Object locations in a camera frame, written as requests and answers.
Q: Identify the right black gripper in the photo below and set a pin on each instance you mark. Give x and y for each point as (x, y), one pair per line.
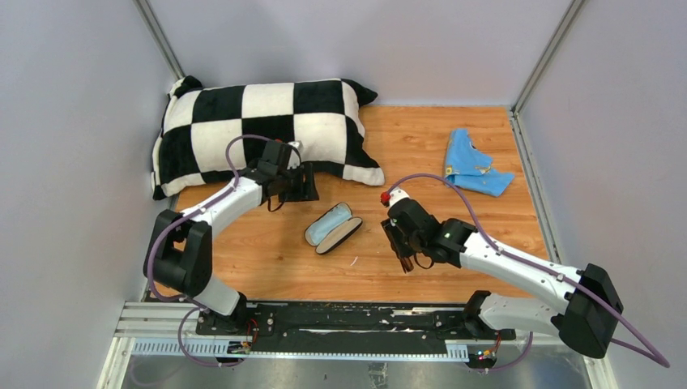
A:
(393, 232)

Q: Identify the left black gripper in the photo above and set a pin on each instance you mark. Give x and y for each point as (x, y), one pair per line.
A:
(306, 191)

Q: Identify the brown sunglasses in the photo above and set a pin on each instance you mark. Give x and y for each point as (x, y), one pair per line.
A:
(406, 255)

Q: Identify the black sunglasses case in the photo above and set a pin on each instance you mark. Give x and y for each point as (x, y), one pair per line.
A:
(339, 235)

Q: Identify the light blue cleaning cloth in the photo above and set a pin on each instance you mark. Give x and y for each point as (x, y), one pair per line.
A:
(326, 223)

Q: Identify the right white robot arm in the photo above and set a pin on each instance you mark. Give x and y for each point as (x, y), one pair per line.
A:
(579, 306)

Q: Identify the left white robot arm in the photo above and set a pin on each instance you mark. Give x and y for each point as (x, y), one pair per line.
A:
(179, 262)

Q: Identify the black white checkered pillow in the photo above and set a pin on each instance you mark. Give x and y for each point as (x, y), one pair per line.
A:
(204, 131)

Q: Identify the blue crumpled cloth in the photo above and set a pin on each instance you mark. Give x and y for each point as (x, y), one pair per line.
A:
(470, 169)

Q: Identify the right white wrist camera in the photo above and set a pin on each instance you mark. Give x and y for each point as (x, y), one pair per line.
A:
(391, 197)

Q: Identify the aluminium frame rail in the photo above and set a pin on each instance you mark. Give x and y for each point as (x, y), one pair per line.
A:
(168, 329)

